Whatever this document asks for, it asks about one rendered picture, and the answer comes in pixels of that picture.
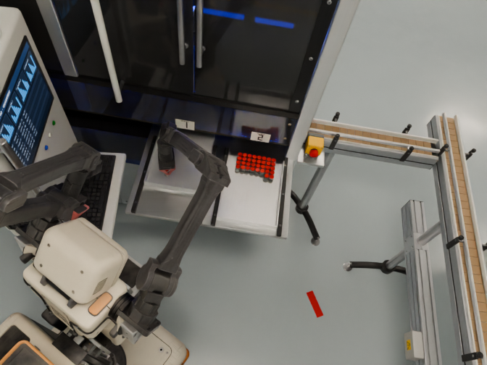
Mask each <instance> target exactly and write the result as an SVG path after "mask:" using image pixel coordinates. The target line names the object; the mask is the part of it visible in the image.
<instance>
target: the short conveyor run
mask: <svg viewBox="0 0 487 365"><path fill-rule="evenodd" d="M339 115H340V112H336V115H334V117H333V119H332V121H327V120H323V119H315V118H313V120H312V124H311V125H310V128H309V131H308V133H317V134H321V135H324V148H325V152H327V153H332V154H340V155H344V156H353V157H357V158H362V159H370V160H375V161H383V162H388V163H392V164H400V165H405V166H410V167H417V168H422V169H429V170H430V169H431V168H432V167H433V166H434V165H435V164H436V163H437V162H438V153H439V152H440V150H439V149H437V148H436V143H437V142H438V139H435V138H426V137H422V136H417V135H409V134H408V132H409V130H410V128H411V127H412V125H411V124H408V125H407V127H406V128H404V130H403V131H402V133H397V132H392V131H387V130H379V129H375V128H370V127H363V126H358V125H350V124H345V123H340V122H337V121H338V118H339Z"/></svg>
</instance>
